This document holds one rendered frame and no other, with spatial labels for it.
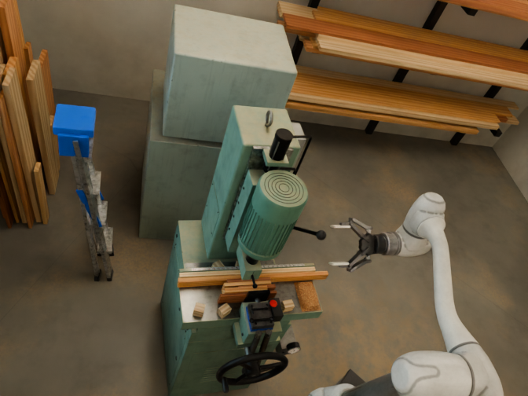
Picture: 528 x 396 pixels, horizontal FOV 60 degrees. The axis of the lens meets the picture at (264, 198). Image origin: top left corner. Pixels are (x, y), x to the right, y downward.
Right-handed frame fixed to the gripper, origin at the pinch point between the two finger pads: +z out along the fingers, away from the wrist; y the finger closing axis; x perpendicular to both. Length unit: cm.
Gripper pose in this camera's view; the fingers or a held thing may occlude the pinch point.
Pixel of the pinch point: (333, 245)
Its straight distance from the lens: 169.4
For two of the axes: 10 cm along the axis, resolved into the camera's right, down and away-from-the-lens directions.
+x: 3.4, 0.5, -9.4
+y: 0.3, -10.0, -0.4
